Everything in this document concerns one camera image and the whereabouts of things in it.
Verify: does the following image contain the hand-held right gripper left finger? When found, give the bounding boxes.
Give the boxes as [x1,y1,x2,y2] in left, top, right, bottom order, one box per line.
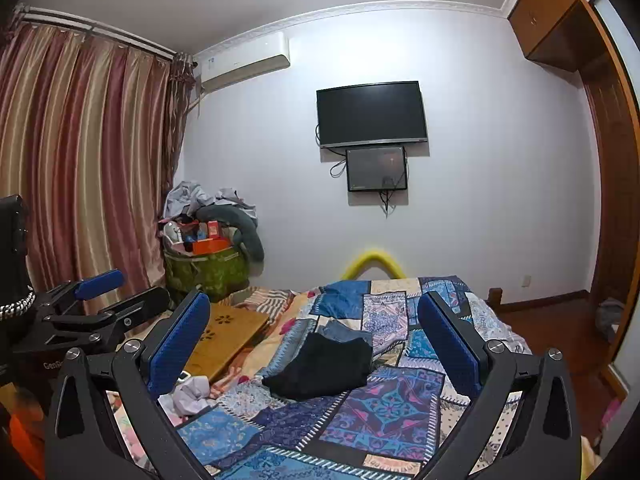
[44,287,213,480]

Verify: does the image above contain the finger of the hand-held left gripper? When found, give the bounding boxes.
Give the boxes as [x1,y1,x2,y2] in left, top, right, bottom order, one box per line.
[37,268,127,314]
[45,287,172,357]

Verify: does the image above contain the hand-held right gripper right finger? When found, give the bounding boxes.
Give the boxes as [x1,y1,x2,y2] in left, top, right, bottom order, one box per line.
[416,289,585,480]

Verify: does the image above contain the black pants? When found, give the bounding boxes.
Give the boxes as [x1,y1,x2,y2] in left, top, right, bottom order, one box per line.
[261,332,374,402]

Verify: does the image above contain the wooden lap desk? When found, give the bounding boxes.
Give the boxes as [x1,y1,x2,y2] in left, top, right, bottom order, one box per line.
[182,302,271,384]

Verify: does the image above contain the white cloth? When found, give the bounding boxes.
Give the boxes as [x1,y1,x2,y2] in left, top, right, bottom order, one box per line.
[157,375,211,416]

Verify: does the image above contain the green fabric bag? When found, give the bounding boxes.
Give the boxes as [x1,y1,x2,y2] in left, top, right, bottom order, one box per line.
[162,245,251,306]

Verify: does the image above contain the blue patchwork blanket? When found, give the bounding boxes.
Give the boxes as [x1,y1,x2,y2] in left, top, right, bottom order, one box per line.
[175,275,533,480]

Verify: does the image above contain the striped cloth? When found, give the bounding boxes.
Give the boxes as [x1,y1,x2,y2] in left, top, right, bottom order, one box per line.
[232,287,297,322]

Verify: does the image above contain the orange box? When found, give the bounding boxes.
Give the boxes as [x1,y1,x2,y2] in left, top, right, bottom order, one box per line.
[191,239,232,256]

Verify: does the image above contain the blue jeans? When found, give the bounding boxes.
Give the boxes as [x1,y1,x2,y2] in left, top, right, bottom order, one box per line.
[317,319,374,349]

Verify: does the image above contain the striped pink curtain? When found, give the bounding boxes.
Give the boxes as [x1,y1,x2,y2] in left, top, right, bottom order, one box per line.
[0,25,197,322]

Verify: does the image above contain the yellow foam tube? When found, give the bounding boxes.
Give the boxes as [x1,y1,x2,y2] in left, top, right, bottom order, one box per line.
[341,247,406,281]

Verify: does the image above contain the pile of clothes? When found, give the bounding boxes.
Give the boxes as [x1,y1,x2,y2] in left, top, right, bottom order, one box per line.
[165,180,259,222]

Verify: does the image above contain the grey pillow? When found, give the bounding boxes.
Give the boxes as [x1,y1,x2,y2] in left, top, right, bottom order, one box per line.
[197,204,266,264]

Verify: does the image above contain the grey cloth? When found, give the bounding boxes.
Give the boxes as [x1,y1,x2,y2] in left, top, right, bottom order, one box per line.
[597,297,624,342]

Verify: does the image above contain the orange cloth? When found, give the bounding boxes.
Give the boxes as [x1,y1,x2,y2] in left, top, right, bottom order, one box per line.
[7,400,49,479]

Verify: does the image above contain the wooden wardrobe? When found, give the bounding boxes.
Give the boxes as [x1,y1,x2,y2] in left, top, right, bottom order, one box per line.
[580,0,640,406]

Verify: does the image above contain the black television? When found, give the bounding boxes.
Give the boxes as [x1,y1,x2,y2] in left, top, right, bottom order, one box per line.
[316,81,430,150]

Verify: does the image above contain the white air conditioner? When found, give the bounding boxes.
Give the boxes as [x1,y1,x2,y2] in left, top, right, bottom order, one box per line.
[192,31,291,94]

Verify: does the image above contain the wooden overhead cabinet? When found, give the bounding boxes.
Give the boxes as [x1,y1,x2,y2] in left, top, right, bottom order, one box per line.
[507,0,599,69]

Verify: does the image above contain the black cable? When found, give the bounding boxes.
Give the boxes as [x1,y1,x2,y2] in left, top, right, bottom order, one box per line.
[378,175,409,220]

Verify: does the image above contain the small black wall panel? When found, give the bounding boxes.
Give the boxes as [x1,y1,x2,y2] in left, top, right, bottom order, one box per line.
[346,146,409,193]

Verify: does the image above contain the curtain rail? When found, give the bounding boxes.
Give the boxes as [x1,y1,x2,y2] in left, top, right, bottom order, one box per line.
[15,4,194,64]

